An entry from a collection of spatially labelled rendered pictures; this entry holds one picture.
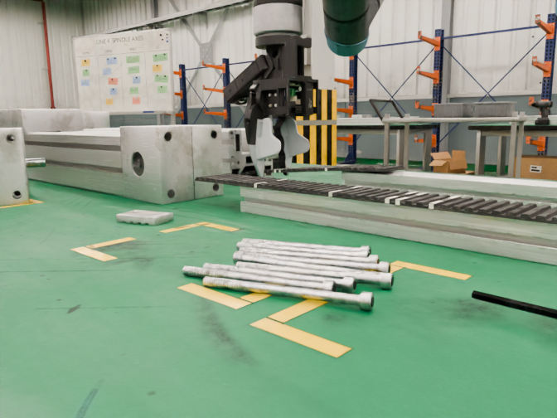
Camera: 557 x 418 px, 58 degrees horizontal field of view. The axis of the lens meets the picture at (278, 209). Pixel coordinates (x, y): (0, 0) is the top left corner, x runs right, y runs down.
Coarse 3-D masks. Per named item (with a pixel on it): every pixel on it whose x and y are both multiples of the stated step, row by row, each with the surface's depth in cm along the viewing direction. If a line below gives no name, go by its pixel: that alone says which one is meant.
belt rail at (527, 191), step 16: (352, 176) 68; (368, 176) 66; (384, 176) 65; (400, 176) 63; (416, 176) 62; (432, 176) 61; (448, 176) 61; (464, 176) 61; (432, 192) 60; (448, 192) 60; (464, 192) 58; (480, 192) 57; (496, 192) 55; (512, 192) 54; (528, 192) 53; (544, 192) 52
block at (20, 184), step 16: (0, 128) 68; (16, 128) 65; (0, 144) 61; (16, 144) 62; (0, 160) 62; (16, 160) 62; (32, 160) 68; (0, 176) 62; (16, 176) 63; (0, 192) 62; (16, 192) 67
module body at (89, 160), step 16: (32, 144) 89; (48, 144) 84; (64, 144) 80; (80, 144) 76; (96, 144) 73; (112, 144) 68; (48, 160) 85; (64, 160) 79; (80, 160) 75; (96, 160) 71; (112, 160) 68; (32, 176) 88; (48, 176) 84; (64, 176) 79; (80, 176) 75; (96, 176) 72; (112, 176) 69; (112, 192) 70
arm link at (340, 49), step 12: (372, 0) 83; (324, 12) 81; (372, 12) 83; (324, 24) 85; (336, 24) 80; (348, 24) 80; (360, 24) 81; (336, 36) 83; (348, 36) 83; (360, 36) 84; (336, 48) 87; (348, 48) 86; (360, 48) 87
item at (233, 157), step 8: (96, 128) 124; (104, 128) 122; (112, 128) 119; (224, 136) 80; (232, 136) 80; (240, 136) 82; (224, 144) 81; (232, 144) 81; (240, 144) 82; (248, 144) 87; (224, 152) 81; (232, 152) 81; (240, 152) 82; (248, 152) 87; (224, 160) 83; (232, 160) 82; (240, 160) 82; (248, 160) 87; (264, 160) 87; (272, 160) 88; (224, 168) 82; (232, 168) 81; (240, 168) 82; (248, 168) 89; (272, 168) 88; (264, 176) 87; (272, 176) 88
